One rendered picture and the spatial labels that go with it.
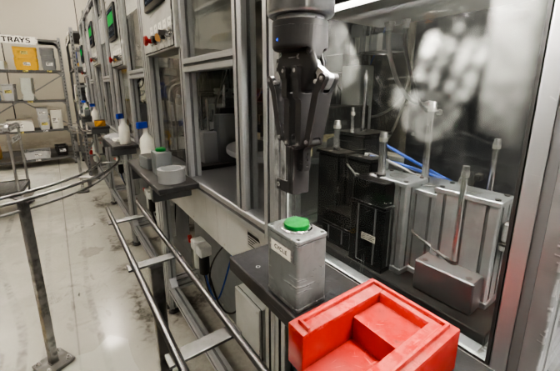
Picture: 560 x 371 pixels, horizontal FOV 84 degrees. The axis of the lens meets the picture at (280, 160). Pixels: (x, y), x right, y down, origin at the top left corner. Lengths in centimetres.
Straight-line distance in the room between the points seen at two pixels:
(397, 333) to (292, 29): 39
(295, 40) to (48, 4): 720
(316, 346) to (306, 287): 10
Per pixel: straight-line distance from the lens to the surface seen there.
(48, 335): 189
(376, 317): 46
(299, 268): 47
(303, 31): 42
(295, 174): 45
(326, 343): 44
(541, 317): 46
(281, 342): 90
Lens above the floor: 124
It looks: 13 degrees down
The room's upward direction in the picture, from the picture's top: straight up
